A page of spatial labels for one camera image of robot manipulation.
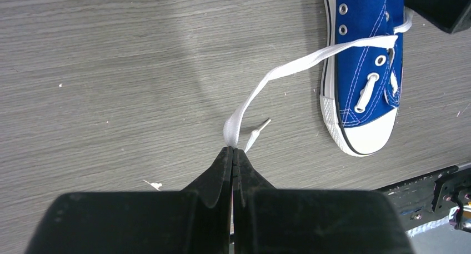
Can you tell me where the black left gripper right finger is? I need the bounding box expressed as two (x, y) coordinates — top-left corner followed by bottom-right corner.
(232, 149), (413, 253)

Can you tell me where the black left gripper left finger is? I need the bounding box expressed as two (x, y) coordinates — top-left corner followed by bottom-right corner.
(26, 147), (233, 253)

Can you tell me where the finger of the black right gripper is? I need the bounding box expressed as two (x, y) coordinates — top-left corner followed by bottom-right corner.
(405, 0), (470, 34)

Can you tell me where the blue canvas sneaker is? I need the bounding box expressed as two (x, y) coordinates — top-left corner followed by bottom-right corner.
(319, 0), (413, 157)

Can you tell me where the white shoelace of sneaker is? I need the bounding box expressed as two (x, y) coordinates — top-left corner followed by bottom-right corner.
(223, 7), (415, 153)

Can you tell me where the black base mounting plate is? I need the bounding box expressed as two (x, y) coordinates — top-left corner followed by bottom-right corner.
(377, 161), (470, 237)

